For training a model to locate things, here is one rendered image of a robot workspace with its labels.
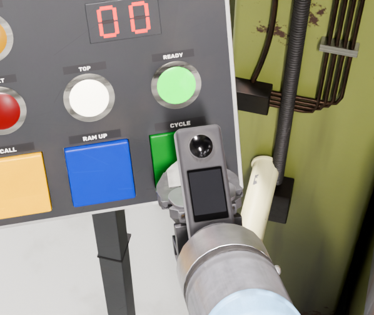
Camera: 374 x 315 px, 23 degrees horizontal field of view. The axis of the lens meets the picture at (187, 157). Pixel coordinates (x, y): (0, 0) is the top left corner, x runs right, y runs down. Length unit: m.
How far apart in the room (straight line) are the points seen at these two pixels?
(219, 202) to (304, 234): 0.84
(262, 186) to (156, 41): 0.53
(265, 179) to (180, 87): 0.50
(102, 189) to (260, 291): 0.36
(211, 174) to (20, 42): 0.26
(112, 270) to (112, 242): 0.09
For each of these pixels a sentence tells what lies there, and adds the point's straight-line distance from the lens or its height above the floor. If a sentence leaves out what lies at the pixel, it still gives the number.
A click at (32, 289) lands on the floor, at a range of 2.15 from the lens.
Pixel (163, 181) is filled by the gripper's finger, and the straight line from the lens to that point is 1.00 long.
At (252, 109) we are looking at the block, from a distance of 1.41.
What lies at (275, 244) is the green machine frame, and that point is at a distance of 1.78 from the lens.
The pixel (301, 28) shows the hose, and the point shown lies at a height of 0.97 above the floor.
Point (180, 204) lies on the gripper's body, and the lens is 0.94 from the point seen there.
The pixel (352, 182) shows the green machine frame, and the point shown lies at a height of 0.61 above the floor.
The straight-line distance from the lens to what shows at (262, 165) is 1.52.
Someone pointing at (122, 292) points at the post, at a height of 0.49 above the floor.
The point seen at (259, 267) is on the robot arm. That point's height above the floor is 1.18.
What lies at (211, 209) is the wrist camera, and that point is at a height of 1.12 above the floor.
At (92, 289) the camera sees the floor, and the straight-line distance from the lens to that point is 2.13.
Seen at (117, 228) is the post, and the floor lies 0.70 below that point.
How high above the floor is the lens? 1.89
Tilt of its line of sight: 55 degrees down
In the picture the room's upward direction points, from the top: straight up
